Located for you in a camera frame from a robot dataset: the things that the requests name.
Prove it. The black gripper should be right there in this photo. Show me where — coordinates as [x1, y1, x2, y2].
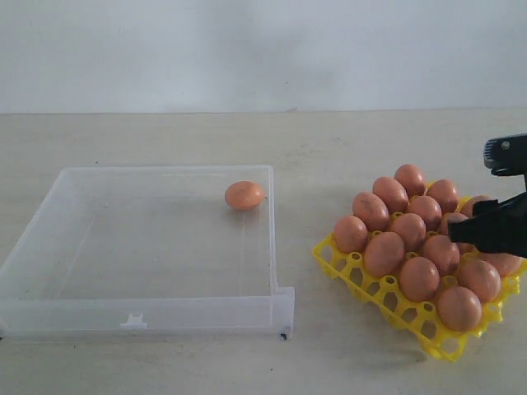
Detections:
[448, 192, 526, 258]

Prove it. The brown egg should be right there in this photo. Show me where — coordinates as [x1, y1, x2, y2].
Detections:
[478, 253, 522, 277]
[407, 195, 442, 231]
[422, 235, 460, 277]
[372, 176, 409, 213]
[389, 213, 427, 252]
[399, 256, 440, 302]
[363, 231, 405, 277]
[352, 192, 389, 232]
[394, 164, 427, 198]
[438, 212, 468, 236]
[437, 286, 483, 332]
[225, 180, 265, 211]
[459, 195, 491, 218]
[333, 215, 368, 253]
[427, 179, 459, 214]

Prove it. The brown egg second row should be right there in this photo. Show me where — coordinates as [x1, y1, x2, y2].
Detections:
[458, 258, 501, 303]

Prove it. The yellow plastic egg tray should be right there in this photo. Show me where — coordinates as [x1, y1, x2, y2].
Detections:
[311, 180, 527, 364]

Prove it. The clear plastic drawer bin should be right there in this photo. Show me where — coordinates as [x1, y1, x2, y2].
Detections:
[1, 165, 295, 340]

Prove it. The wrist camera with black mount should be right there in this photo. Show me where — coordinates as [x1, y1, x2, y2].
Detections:
[483, 133, 527, 182]

